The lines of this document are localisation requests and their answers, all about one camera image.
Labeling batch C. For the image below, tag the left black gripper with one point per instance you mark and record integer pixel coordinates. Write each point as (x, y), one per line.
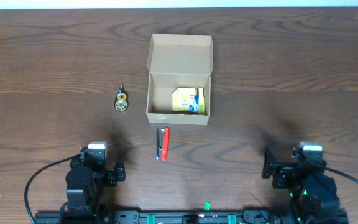
(117, 173)

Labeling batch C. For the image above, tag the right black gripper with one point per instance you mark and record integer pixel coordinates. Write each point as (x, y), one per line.
(284, 169)

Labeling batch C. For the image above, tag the red black stapler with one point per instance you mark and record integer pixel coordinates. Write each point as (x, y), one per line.
(163, 140)

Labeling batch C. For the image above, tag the yellow sticky note pad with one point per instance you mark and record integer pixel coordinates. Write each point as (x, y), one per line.
(180, 98)

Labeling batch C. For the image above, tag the yellow highlighter pen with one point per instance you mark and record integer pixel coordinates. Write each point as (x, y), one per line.
(201, 102)

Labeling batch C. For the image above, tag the blue white staples box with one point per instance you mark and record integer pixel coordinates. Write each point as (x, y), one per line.
(193, 104)

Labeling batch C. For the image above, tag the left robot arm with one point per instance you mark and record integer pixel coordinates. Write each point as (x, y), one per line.
(87, 180)

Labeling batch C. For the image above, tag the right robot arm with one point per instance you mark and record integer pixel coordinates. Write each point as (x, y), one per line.
(312, 194)

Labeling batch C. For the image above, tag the small green clip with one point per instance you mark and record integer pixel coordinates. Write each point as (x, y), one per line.
(207, 206)

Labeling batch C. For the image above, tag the open brown cardboard box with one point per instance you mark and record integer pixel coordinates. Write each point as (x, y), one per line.
(178, 61)

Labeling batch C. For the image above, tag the black aluminium mounting rail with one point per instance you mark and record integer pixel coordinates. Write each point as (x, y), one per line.
(135, 217)

